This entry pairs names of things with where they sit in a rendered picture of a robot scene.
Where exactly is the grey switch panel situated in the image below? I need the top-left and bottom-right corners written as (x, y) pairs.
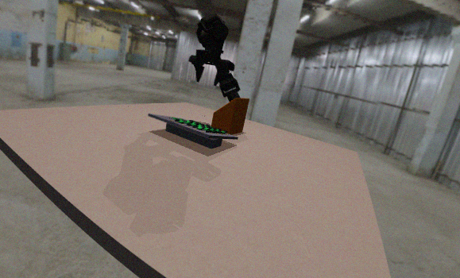
top-left (149, 114), bottom-right (238, 149)

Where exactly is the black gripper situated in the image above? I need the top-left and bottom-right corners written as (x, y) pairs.
top-left (188, 43), bottom-right (235, 86)

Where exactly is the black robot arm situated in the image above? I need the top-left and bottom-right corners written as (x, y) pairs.
top-left (195, 14), bottom-right (241, 101)

